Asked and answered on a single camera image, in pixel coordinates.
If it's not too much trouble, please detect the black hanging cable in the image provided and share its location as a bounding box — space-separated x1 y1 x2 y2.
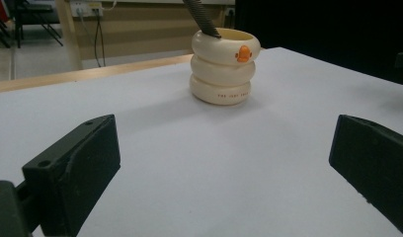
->
92 8 107 68

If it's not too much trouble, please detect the white power strip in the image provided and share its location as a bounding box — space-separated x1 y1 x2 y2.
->
70 1 105 18

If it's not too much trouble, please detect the black chair frame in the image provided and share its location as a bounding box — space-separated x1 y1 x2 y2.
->
11 0 64 49

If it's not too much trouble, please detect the cream ringed cup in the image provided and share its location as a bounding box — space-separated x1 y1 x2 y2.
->
189 27 262 107

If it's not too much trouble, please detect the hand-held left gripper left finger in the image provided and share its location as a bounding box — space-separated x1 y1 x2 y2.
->
21 114 121 237

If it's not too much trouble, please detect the black curtain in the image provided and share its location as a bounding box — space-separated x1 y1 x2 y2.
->
234 0 403 88

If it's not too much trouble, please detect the wooden table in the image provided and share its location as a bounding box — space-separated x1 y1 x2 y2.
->
0 53 195 95

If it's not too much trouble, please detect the white board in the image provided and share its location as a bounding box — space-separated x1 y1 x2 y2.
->
0 46 403 237

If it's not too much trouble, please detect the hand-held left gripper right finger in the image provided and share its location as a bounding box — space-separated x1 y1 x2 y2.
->
328 114 403 237

